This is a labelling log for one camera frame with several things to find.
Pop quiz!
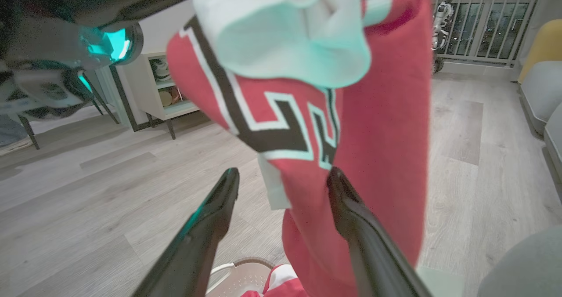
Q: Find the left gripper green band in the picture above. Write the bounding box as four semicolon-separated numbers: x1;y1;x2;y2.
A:
0;0;212;120

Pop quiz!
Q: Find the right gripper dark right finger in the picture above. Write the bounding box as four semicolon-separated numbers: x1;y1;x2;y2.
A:
326;167;434;297

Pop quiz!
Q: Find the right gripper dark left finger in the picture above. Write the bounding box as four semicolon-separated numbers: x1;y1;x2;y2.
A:
132;168;241;297

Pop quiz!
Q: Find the red white basketball jersey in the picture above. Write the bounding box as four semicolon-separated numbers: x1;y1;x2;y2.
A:
167;0;434;297

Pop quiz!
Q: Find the white perforated laundry basket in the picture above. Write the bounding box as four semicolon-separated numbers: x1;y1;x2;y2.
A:
205;257;465;297

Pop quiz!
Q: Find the white green ornament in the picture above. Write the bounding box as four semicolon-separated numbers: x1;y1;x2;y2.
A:
149;57;173;83

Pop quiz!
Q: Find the white open shelf cabinet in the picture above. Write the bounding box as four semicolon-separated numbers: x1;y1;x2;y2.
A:
116;51;201;140

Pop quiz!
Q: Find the grey sofa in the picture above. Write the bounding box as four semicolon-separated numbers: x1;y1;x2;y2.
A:
476;225;562;297

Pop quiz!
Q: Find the table with dark legs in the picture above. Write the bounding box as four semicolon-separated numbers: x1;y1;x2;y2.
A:
17;71;120;151

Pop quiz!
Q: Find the grey sofa section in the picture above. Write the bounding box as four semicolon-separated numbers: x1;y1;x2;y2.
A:
519;60;562;136
544;104;562;201

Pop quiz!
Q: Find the white and black machine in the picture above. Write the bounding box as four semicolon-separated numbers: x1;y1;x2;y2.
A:
432;0;464;74

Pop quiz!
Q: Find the white balcony railing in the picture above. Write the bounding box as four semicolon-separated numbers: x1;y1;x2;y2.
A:
430;0;541;67

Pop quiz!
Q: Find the yellow armchair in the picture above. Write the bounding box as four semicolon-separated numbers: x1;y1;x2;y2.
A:
517;19;562;84

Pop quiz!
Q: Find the black leaning frame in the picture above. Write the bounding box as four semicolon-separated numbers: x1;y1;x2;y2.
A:
109;65;152;132

